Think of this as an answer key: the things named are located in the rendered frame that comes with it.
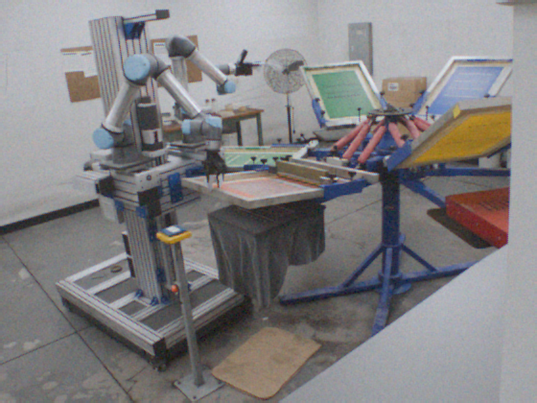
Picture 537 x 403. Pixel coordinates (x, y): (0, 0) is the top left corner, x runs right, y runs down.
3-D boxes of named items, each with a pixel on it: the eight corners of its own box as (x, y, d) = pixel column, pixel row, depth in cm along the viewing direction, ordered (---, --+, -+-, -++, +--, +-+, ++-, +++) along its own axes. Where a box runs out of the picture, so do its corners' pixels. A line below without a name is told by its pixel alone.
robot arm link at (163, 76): (144, 61, 245) (205, 132, 250) (133, 63, 235) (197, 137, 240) (157, 46, 240) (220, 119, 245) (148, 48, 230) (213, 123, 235)
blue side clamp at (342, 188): (324, 199, 241) (325, 185, 240) (317, 197, 245) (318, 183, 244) (361, 192, 260) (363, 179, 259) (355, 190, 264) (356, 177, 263)
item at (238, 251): (264, 311, 241) (256, 234, 227) (215, 282, 274) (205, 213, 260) (268, 309, 243) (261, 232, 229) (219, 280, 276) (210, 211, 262)
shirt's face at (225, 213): (256, 234, 228) (256, 233, 228) (207, 214, 260) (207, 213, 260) (325, 206, 256) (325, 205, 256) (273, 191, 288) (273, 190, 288)
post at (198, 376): (193, 403, 253) (164, 245, 222) (174, 384, 270) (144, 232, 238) (225, 384, 266) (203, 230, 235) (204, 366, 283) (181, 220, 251)
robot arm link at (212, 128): (207, 116, 232) (223, 117, 230) (207, 138, 234) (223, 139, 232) (201, 117, 224) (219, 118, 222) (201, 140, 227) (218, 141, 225)
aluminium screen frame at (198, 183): (247, 209, 211) (248, 201, 211) (181, 185, 255) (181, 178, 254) (361, 189, 261) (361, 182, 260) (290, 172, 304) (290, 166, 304)
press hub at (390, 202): (396, 304, 329) (397, 111, 285) (353, 286, 358) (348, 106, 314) (427, 283, 352) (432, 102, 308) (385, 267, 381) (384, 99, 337)
